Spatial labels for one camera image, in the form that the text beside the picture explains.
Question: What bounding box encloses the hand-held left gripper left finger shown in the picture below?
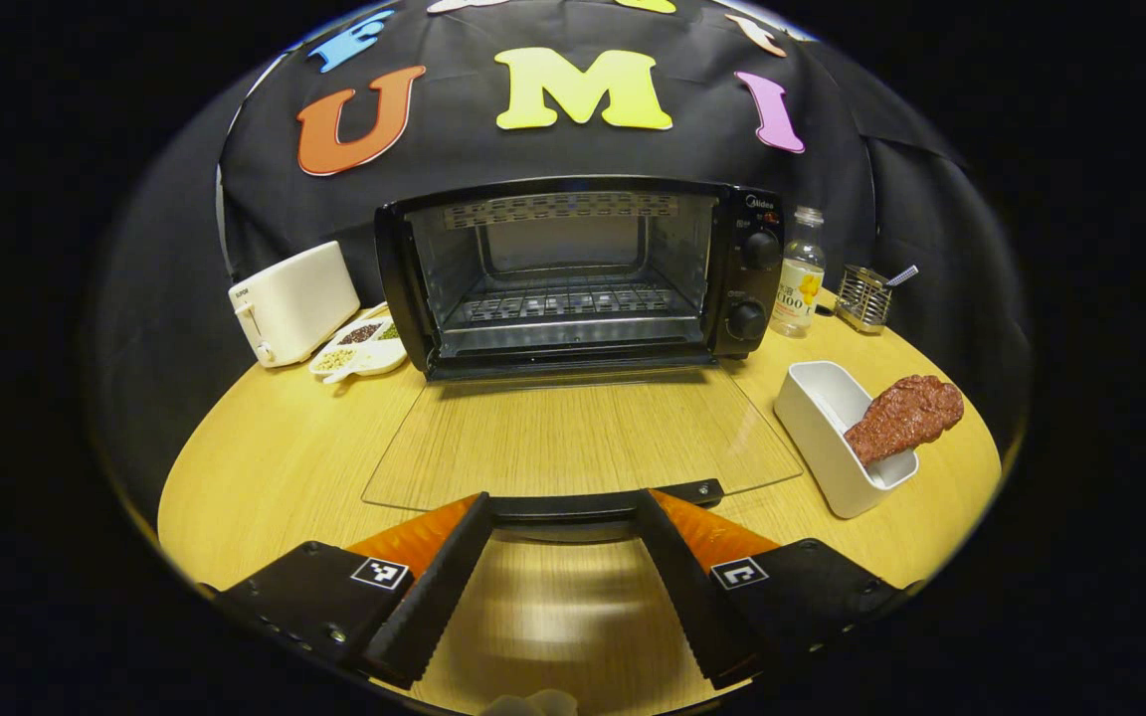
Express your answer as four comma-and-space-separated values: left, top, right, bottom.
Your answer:
215, 491, 494, 689

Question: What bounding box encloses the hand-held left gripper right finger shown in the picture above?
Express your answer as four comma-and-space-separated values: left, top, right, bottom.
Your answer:
633, 488, 907, 689

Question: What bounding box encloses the brown meat piece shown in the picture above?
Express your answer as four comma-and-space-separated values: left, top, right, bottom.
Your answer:
844, 375, 965, 466

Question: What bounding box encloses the black electric oven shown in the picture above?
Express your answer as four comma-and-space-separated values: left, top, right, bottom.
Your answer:
362, 176, 803, 526

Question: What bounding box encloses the white rectangular dish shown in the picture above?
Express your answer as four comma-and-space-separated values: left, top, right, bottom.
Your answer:
774, 361, 920, 519

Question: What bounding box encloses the white divided dish with grains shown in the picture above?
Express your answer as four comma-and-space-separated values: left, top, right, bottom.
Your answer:
309, 313, 409, 384

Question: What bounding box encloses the clear bottle with yellow label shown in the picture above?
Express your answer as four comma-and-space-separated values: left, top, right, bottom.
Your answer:
771, 207, 827, 339

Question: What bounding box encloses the white toaster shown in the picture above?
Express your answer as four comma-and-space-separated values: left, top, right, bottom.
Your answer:
228, 241, 361, 369

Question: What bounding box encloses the metal mesh utensil holder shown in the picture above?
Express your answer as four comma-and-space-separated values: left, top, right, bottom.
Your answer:
837, 265, 894, 334

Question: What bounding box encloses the black backdrop cloth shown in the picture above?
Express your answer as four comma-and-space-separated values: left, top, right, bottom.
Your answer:
86, 0, 1032, 498

